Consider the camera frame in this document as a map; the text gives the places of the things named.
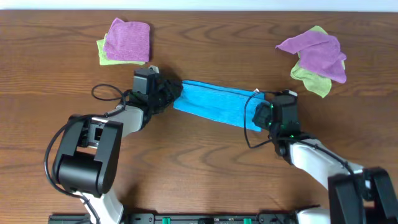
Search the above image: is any folded green cloth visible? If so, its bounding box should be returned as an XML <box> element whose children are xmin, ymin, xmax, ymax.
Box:
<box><xmin>96</xmin><ymin>34</ymin><xmax>145</xmax><ymax>66</ymax></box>

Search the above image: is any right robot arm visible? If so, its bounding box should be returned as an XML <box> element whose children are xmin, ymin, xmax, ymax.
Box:
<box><xmin>252</xmin><ymin>91</ymin><xmax>397</xmax><ymax>223</ymax></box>

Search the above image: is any folded purple cloth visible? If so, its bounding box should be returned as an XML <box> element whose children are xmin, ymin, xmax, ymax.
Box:
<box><xmin>103</xmin><ymin>18</ymin><xmax>150</xmax><ymax>62</ymax></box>

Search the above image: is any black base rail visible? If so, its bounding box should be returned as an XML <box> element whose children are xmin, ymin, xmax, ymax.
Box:
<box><xmin>47</xmin><ymin>213</ymin><xmax>299</xmax><ymax>224</ymax></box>

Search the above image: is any crumpled purple cloth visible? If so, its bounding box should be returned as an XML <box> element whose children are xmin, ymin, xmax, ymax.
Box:
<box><xmin>276</xmin><ymin>30</ymin><xmax>347</xmax><ymax>83</ymax></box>

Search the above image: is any blue microfiber cloth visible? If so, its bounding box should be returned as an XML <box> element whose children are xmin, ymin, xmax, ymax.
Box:
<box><xmin>174</xmin><ymin>80</ymin><xmax>267</xmax><ymax>132</ymax></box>

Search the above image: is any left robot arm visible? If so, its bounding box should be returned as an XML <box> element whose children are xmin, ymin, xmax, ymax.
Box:
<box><xmin>44</xmin><ymin>66</ymin><xmax>183</xmax><ymax>223</ymax></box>

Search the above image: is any crumpled green cloth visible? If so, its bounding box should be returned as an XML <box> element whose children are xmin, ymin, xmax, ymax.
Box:
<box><xmin>290</xmin><ymin>26</ymin><xmax>334</xmax><ymax>98</ymax></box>

